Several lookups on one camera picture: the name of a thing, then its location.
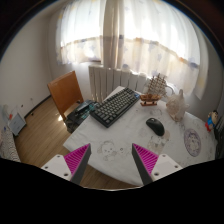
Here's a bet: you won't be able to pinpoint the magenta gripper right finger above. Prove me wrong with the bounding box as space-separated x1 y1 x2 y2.
132 143 182 185

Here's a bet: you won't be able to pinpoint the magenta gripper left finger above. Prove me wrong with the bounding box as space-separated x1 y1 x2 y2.
42 144 91 185

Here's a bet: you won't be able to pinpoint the black computer mouse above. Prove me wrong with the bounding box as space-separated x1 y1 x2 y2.
146 118 165 136

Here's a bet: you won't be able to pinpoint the white patterned tablecloth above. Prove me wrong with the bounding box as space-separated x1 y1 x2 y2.
64 101 217 186

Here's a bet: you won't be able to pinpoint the black bag on chair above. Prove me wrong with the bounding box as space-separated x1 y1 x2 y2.
65 100 97 133

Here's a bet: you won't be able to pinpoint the black mechanical keyboard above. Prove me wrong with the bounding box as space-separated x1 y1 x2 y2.
90 88 140 128

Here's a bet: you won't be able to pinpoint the white shell ornament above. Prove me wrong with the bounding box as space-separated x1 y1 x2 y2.
166 89 189 122

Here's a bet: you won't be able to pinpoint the white box on floor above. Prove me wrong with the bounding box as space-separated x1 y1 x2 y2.
8 113 26 136

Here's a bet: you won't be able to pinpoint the wooden model sailing ship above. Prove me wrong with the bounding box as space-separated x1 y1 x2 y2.
140 74 167 106

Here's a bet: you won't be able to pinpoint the wooden chair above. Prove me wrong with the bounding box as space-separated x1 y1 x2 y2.
47 71 84 120

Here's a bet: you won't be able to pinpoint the small colourful toy figure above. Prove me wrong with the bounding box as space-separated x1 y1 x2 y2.
205 110 218 132

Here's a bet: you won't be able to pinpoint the white radiator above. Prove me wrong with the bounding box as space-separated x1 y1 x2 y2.
89 65 149 102

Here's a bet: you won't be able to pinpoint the white sheer curtains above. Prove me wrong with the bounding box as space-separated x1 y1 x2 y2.
55 0 208 98

